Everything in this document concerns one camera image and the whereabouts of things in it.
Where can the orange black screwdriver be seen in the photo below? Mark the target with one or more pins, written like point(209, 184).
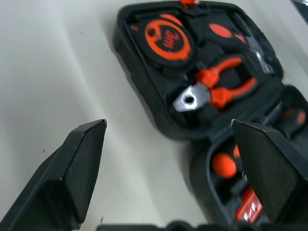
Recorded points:
point(300, 118)

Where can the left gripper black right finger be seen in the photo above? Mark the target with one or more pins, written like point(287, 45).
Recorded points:
point(272, 168)

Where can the black plastic tool case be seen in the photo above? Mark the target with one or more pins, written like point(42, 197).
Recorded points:
point(144, 79)

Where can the orange bit holder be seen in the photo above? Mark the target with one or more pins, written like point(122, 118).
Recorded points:
point(247, 207)

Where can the black orange tape measure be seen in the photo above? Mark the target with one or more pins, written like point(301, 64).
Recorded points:
point(168, 43)

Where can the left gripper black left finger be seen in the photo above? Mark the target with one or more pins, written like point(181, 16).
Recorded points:
point(60, 173)

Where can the red plastic object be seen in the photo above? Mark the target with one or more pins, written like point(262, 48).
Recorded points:
point(188, 3)

